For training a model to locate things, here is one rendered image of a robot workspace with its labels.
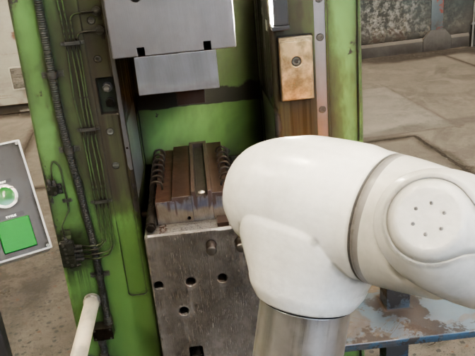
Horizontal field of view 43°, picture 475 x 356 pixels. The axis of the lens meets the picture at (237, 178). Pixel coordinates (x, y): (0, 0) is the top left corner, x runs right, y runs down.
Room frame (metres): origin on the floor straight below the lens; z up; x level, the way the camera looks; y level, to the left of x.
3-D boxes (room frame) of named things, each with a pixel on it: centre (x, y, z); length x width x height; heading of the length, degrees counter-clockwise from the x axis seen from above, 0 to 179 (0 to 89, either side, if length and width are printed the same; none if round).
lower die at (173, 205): (1.68, 0.13, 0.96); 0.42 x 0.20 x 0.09; 3
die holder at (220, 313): (1.69, 0.08, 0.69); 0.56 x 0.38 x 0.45; 3
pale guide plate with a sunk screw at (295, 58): (1.62, -0.18, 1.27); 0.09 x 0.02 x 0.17; 93
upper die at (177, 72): (1.68, 0.13, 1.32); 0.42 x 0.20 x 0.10; 3
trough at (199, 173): (1.68, 0.11, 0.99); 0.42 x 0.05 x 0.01; 3
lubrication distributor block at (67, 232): (1.57, 0.50, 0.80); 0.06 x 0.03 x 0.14; 93
